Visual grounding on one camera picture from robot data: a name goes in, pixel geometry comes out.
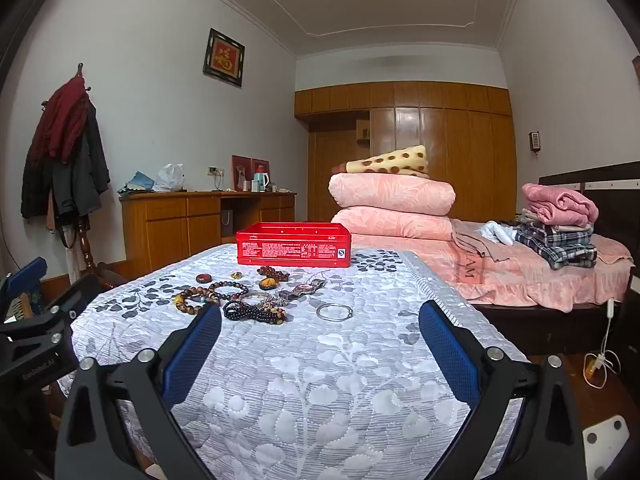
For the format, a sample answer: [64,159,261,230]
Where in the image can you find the silver wristwatch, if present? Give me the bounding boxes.
[280,280,327,302]

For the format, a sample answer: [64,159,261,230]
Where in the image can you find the pink folded quilt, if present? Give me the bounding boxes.
[331,206,456,241]
[328,172,457,209]

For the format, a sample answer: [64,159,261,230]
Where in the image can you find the framed wall picture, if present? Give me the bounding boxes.
[202,28,246,88]

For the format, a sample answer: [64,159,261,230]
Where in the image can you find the black coat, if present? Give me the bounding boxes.
[21,102,111,221]

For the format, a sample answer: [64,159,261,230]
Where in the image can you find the black bead necklace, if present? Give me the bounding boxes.
[222,300,288,325]

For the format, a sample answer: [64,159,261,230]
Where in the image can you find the wooden desk cabinet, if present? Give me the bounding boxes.
[119,191,297,281]

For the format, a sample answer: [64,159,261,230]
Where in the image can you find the beige cloth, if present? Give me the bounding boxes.
[452,219,521,262]

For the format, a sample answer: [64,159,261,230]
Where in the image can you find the red tin box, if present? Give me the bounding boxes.
[236,222,352,267]

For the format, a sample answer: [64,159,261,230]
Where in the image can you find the wooden wardrobe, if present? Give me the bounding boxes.
[294,81,517,223]

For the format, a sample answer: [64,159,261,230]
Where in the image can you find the yellow brown-spotted blanket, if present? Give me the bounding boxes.
[346,145,431,179]

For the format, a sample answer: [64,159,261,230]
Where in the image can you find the white cloth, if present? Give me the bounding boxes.
[475,221,516,246]

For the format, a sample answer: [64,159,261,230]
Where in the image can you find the plaid folded clothes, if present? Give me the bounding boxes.
[515,222,598,271]

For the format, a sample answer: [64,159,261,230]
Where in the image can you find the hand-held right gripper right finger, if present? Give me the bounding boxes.
[417,300,587,480]

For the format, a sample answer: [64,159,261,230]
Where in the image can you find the pink folded blanket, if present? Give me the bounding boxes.
[521,183,600,227]

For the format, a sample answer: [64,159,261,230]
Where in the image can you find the pink bed sheet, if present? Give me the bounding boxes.
[350,217,633,307]

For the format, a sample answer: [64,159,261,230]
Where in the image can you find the white plastic bag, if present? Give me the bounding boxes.
[152,162,185,193]

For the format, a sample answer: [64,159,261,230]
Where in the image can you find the dark wooden bed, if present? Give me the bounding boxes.
[470,161,640,358]

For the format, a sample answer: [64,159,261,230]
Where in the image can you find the silver bangle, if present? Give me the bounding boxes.
[316,303,354,321]

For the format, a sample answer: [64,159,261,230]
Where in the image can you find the white charger cable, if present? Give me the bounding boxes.
[584,297,623,390]

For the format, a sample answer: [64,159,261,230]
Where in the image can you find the grey leaf-print quilted bedspread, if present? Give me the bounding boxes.
[57,242,531,480]

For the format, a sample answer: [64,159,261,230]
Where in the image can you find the amber bead necklace yellow pendant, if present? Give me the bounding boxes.
[256,265,291,292]

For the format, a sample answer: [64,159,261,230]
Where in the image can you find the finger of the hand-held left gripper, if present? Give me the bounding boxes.
[0,257,49,321]
[0,274,103,356]

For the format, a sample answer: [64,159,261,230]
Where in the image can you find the blue cloth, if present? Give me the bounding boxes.
[117,171,161,195]

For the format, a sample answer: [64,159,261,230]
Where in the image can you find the red scarf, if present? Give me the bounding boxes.
[31,77,91,165]

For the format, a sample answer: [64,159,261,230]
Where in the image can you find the silver chain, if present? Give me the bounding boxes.
[240,290,281,311]

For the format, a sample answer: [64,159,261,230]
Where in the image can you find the dark bead bracelet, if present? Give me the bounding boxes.
[207,280,249,301]

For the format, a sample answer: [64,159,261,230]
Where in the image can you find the brown tiger-eye bead bracelet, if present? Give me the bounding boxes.
[174,285,221,315]

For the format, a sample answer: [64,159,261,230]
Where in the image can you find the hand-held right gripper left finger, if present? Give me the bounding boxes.
[55,302,223,480]

